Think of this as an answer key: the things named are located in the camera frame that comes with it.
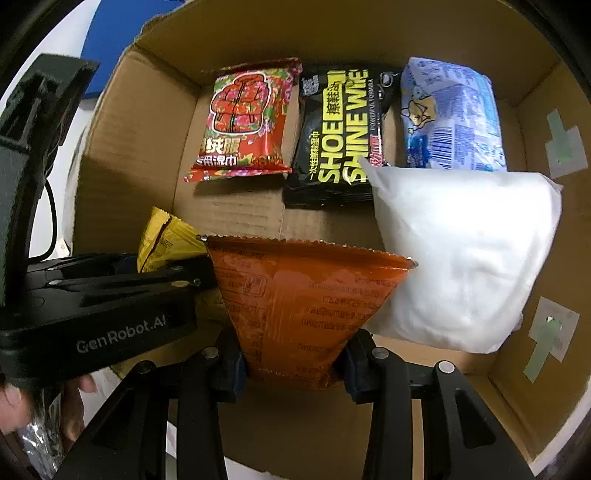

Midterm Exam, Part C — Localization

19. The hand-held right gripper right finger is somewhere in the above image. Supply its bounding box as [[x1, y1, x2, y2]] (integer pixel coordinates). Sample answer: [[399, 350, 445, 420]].
[[339, 330, 536, 480]]

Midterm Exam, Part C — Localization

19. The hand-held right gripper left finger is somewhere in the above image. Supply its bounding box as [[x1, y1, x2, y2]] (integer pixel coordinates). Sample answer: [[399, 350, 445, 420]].
[[55, 328, 247, 480]]

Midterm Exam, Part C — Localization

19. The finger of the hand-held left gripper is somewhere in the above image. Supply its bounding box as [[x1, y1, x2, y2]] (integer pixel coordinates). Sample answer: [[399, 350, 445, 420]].
[[28, 251, 139, 278], [46, 256, 218, 305]]

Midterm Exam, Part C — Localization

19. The yellow snack packet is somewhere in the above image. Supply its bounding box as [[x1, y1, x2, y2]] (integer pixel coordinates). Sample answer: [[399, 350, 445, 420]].
[[137, 207, 232, 324]]

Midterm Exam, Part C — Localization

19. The orange snack packet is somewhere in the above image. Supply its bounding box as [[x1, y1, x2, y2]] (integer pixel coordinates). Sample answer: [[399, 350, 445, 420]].
[[196, 234, 419, 393]]

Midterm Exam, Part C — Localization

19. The cardboard box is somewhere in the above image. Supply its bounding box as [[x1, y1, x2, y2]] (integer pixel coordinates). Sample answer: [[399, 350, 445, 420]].
[[71, 0, 591, 480]]

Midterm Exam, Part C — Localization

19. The white soft packet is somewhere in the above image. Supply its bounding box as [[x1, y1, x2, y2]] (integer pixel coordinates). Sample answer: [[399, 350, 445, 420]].
[[360, 157, 564, 354]]

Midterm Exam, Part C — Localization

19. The red floral wipes packet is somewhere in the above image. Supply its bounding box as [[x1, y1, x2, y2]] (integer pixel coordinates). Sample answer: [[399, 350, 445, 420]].
[[184, 58, 303, 183]]

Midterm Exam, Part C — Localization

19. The black wipes packet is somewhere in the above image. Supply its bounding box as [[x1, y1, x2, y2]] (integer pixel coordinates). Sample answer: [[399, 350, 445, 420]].
[[283, 65, 402, 208]]

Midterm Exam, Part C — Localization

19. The blue tissue packet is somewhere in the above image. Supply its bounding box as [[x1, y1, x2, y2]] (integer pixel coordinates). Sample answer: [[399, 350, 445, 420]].
[[399, 56, 508, 172]]

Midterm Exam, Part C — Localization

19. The person's left hand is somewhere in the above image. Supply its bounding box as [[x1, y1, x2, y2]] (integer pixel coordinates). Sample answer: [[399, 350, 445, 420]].
[[0, 374, 98, 444]]

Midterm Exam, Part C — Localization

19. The clear plastic wrap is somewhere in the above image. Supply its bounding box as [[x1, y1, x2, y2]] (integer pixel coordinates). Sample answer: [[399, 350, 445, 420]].
[[14, 401, 65, 480]]

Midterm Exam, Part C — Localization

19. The blue foam mat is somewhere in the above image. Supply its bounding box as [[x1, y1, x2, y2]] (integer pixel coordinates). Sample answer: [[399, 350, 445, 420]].
[[81, 0, 190, 100]]

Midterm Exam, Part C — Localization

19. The black cable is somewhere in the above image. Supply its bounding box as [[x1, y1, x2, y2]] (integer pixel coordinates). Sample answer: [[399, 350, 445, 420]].
[[28, 175, 61, 264]]

